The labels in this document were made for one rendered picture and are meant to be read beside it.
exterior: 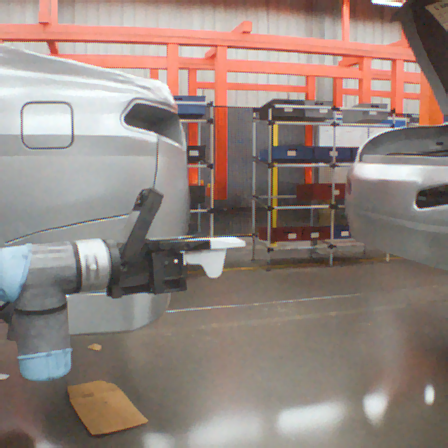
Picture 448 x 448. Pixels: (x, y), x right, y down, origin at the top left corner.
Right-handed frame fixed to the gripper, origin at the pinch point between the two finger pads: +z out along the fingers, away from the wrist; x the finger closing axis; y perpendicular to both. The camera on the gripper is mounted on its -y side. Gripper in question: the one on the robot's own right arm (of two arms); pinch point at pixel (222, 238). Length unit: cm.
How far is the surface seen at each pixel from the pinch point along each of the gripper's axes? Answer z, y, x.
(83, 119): 0, -38, -89
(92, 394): 22, 95, -207
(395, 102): 643, -174, -512
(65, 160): -6, -25, -93
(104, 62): 169, -233, -627
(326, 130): 411, -104, -436
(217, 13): 496, -439, -854
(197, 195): 201, -23, -414
